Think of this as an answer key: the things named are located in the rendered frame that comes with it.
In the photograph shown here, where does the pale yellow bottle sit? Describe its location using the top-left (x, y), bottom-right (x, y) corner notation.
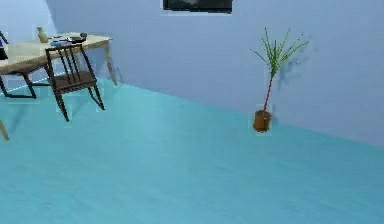
top-left (36, 26), bottom-right (50, 44)

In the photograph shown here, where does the green house plant brown pot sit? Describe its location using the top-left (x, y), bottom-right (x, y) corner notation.
top-left (250, 27), bottom-right (310, 134)

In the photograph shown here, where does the dark wooden chair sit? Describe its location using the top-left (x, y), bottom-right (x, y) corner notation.
top-left (44, 42), bottom-right (106, 123)
top-left (0, 30), bottom-right (52, 100)

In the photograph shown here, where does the black bowl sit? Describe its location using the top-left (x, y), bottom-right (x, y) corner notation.
top-left (66, 32), bottom-right (89, 44)

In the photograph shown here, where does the blue flat item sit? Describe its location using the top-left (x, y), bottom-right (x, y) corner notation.
top-left (49, 39), bottom-right (70, 48)

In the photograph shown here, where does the light wooden table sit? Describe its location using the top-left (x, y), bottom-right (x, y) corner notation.
top-left (0, 32), bottom-right (119, 141)

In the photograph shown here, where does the dark framed wall picture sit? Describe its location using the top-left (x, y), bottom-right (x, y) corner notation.
top-left (162, 0), bottom-right (234, 15)

